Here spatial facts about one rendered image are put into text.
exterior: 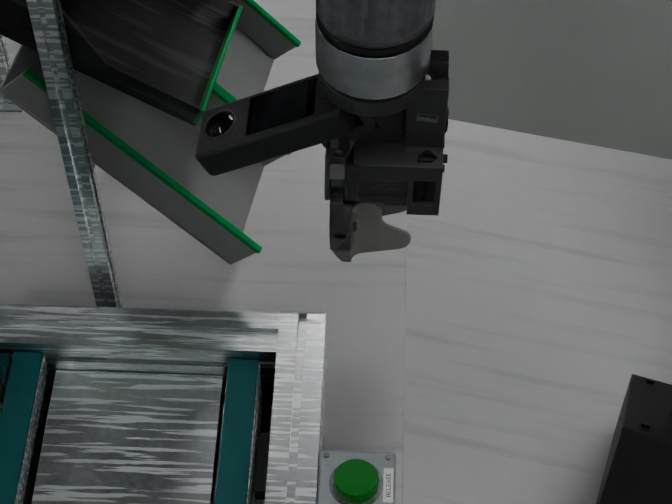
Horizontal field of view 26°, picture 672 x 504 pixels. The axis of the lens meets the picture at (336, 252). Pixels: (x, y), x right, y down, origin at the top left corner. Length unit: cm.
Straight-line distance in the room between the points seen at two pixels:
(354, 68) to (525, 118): 197
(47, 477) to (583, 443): 52
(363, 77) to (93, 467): 59
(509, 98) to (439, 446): 155
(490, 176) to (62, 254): 48
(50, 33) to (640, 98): 192
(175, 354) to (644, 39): 185
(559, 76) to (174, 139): 165
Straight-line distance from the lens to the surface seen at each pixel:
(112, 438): 140
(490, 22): 306
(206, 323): 140
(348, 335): 151
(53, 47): 119
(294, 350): 138
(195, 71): 129
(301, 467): 132
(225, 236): 137
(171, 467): 138
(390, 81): 93
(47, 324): 143
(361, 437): 145
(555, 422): 147
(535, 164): 167
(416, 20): 90
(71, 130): 126
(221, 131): 100
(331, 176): 100
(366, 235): 107
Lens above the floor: 212
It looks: 53 degrees down
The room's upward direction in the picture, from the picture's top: straight up
